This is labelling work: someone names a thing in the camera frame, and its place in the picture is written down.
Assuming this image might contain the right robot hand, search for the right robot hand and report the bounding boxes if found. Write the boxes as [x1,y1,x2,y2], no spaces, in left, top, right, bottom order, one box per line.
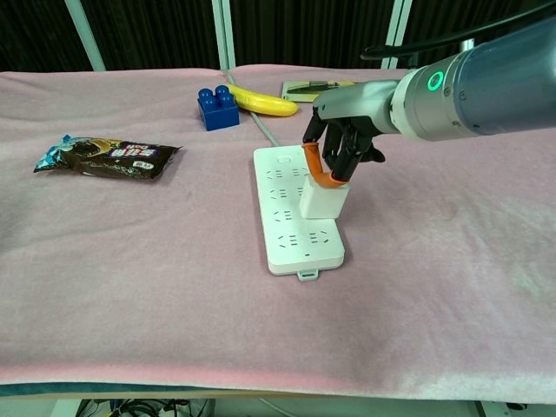
[302,80,409,189]

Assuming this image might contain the white charger cube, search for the white charger cube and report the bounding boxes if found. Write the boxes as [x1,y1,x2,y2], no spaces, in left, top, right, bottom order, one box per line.
[298,175,351,220]

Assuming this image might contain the white power strip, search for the white power strip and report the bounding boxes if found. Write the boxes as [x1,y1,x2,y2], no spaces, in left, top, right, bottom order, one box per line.
[253,145,347,282]

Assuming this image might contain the razor blister pack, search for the razor blister pack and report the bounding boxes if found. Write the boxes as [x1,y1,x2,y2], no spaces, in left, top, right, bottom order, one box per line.
[280,79,357,104]

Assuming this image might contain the dark pleated curtain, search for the dark pleated curtain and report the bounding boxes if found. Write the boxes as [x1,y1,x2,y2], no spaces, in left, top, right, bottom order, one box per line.
[0,0,556,73]

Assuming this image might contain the yellow banana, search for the yellow banana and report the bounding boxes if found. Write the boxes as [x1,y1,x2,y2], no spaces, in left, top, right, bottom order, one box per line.
[227,82,300,117]

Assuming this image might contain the blue building block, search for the blue building block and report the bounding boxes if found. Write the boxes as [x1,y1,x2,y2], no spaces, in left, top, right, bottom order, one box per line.
[196,84,242,132]

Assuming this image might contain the dark chocolate snack packet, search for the dark chocolate snack packet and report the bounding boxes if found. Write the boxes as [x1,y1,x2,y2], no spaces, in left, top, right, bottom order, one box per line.
[33,134,183,182]

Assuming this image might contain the pink table cloth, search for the pink table cloth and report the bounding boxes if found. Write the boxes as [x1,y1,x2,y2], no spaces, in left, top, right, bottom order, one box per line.
[0,64,556,400]

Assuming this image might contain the white frame pole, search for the white frame pole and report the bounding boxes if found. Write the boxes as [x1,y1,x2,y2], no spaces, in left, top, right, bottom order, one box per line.
[64,0,107,72]
[211,0,238,70]
[380,0,413,70]

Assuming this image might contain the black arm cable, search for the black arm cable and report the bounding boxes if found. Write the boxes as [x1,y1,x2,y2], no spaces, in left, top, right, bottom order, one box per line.
[361,0,556,60]

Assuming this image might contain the black floor cables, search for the black floor cables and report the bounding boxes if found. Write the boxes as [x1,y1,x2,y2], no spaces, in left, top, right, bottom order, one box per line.
[77,398,214,417]

